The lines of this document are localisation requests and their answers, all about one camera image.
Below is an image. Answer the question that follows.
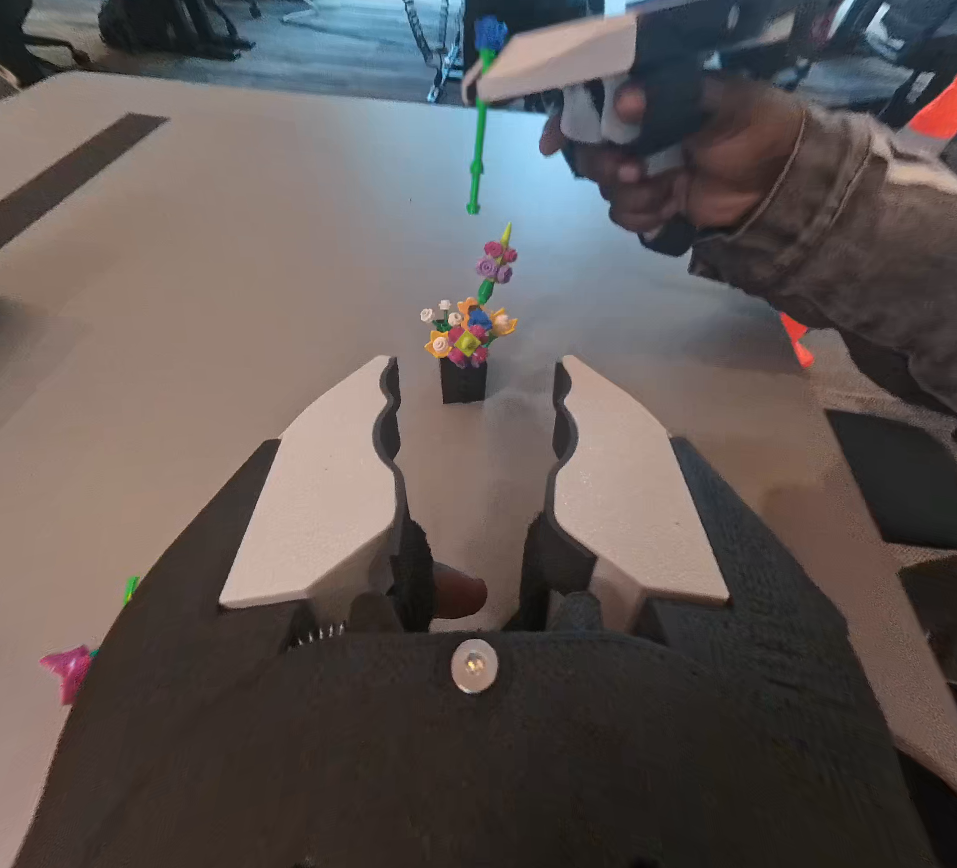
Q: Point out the black lego vase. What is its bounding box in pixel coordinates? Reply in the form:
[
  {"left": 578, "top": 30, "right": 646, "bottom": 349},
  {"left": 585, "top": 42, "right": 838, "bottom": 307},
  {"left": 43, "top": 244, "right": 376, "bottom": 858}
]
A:
[{"left": 440, "top": 356, "right": 488, "bottom": 406}]

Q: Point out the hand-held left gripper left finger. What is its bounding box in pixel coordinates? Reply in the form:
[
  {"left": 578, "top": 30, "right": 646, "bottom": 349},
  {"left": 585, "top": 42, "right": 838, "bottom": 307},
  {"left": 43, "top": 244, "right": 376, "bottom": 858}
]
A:
[{"left": 219, "top": 355, "right": 438, "bottom": 633}]

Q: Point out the pink purple lego flower spike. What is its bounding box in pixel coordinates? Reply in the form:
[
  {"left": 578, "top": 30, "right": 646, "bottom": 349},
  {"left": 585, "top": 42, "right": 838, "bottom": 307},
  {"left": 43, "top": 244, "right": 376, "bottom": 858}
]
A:
[
  {"left": 475, "top": 221, "right": 519, "bottom": 308},
  {"left": 447, "top": 324, "right": 490, "bottom": 370}
]

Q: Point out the person's right forearm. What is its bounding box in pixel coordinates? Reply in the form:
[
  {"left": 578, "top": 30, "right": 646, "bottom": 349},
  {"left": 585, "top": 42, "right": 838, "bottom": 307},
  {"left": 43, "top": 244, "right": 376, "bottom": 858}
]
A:
[{"left": 688, "top": 104, "right": 957, "bottom": 413}]

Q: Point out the person's left hand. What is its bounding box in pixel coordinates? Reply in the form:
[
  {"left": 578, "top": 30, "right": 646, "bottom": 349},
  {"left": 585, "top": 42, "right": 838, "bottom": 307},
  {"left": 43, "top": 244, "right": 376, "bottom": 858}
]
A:
[{"left": 432, "top": 563, "right": 488, "bottom": 621}]

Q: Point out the orange red cloth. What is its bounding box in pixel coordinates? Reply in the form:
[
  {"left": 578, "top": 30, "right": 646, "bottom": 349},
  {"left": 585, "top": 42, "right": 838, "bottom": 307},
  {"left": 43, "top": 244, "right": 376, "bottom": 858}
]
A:
[{"left": 778, "top": 79, "right": 957, "bottom": 370}]

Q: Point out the black padded cushion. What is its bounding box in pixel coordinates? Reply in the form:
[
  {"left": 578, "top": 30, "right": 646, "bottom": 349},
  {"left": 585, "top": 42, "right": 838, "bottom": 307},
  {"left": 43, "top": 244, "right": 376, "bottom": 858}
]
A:
[{"left": 826, "top": 408, "right": 957, "bottom": 548}]

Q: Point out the pink lego flower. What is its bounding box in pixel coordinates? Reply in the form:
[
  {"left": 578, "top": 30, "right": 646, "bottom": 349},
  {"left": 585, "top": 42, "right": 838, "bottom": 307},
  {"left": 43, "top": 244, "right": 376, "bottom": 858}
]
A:
[{"left": 39, "top": 645, "right": 98, "bottom": 706}]

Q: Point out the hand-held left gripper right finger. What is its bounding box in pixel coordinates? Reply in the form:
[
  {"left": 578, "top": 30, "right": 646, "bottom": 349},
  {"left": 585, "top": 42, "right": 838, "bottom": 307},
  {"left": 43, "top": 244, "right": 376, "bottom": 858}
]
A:
[{"left": 516, "top": 355, "right": 731, "bottom": 634}]

